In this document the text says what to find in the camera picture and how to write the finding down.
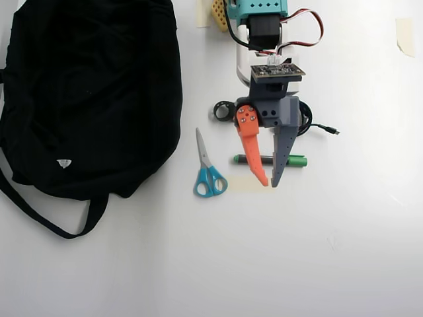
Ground torn beige masking tape piece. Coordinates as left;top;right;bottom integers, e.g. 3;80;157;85
395;18;416;59

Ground green and black marker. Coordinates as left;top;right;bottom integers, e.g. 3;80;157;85
233;153;309;168

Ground coiled black USB cable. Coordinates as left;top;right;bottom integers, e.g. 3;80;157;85
297;101;341;139

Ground long beige masking tape strip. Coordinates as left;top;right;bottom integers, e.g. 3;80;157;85
227;176;277;194

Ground blue handled scissors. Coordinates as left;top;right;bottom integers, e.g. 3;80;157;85
193;127;229;199

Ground black ring strap device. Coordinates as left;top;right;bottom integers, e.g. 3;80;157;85
212;100;237;124

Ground red white black servo wire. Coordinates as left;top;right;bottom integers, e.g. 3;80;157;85
273;9;325;56

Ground grey-blue gripper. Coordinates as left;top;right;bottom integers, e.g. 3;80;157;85
233;77;304;189

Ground black fabric bag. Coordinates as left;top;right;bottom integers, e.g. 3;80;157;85
0;0;184;240

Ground thin black camera cable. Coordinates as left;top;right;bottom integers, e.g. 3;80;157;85
223;0;252;50

